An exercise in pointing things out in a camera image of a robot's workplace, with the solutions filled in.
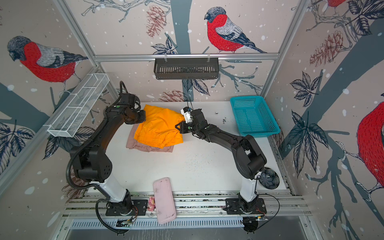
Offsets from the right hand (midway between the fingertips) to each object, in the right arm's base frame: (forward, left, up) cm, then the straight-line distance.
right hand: (175, 127), depth 87 cm
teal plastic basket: (+25, -56, -18) cm, 64 cm away
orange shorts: (-1, +10, +1) cm, 10 cm away
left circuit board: (-46, +21, -17) cm, 53 cm away
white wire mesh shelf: (-11, +48, +17) cm, 52 cm away
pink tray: (-36, +3, -19) cm, 41 cm away
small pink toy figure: (-37, +9, -13) cm, 41 cm away
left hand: (+4, +20, +5) cm, 21 cm away
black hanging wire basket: (+42, -6, +14) cm, 45 cm away
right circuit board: (-40, -44, -18) cm, 62 cm away
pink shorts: (-5, +30, -12) cm, 32 cm away
